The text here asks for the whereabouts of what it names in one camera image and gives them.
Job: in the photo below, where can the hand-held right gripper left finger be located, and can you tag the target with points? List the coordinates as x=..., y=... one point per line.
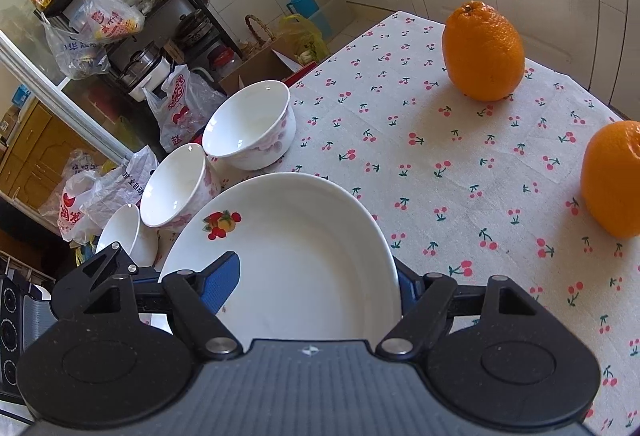
x=220, y=281

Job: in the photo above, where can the yellow wooden cabinet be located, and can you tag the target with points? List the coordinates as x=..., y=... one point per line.
x=40, y=150

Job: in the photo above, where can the white bag large red print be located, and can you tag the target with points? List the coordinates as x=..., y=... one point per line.
x=175, y=105

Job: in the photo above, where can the steel cooking pot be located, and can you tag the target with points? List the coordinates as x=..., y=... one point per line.
x=142, y=65

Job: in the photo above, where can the red-lidded jar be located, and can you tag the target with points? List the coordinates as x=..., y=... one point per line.
x=225, y=63

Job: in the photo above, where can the pear-shaped orange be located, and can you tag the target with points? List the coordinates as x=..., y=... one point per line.
x=482, y=55

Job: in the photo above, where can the translucent bag blue print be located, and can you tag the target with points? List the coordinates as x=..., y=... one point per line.
x=75, y=55

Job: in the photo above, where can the teal thermos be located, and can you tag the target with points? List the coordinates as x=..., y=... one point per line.
x=302, y=5

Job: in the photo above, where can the translucent plastic bag black print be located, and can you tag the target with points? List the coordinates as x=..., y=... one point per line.
x=125, y=181

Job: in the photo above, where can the wicker basket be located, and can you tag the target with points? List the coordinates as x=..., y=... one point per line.
x=257, y=16

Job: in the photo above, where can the dark cooking pot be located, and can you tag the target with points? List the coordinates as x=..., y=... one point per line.
x=192, y=28

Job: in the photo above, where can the yellow plastic bag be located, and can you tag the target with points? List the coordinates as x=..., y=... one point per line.
x=305, y=35

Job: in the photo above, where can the orange with green leaves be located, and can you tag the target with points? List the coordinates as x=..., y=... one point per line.
x=615, y=181

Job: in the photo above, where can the white cherry-print tablecloth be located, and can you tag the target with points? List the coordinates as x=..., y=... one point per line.
x=400, y=140

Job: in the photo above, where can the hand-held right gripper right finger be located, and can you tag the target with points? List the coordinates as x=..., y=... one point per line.
x=412, y=288

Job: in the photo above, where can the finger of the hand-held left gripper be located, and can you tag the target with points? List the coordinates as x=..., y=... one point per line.
x=112, y=258

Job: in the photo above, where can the white bag red yellow print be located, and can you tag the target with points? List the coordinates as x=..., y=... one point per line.
x=105, y=18

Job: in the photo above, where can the large brown cardboard box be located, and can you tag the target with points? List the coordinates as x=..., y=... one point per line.
x=260, y=70

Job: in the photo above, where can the white bag red characters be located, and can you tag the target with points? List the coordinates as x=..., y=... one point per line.
x=70, y=211

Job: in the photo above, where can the white bowl pink floral print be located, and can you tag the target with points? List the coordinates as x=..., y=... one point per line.
x=245, y=120
x=122, y=231
x=172, y=186

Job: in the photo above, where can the red and white carton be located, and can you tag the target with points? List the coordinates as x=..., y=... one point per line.
x=302, y=76

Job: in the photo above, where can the white plate fruit print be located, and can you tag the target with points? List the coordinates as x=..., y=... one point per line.
x=300, y=266

